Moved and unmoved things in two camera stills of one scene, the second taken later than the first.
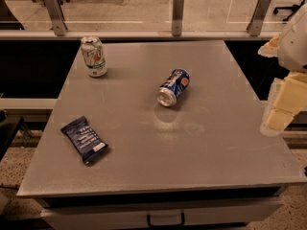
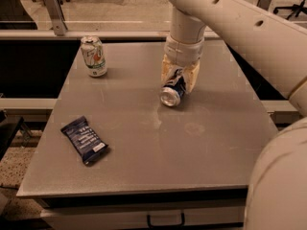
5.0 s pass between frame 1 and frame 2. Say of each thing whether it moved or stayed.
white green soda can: stayed
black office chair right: stayed
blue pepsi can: stayed
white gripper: moved
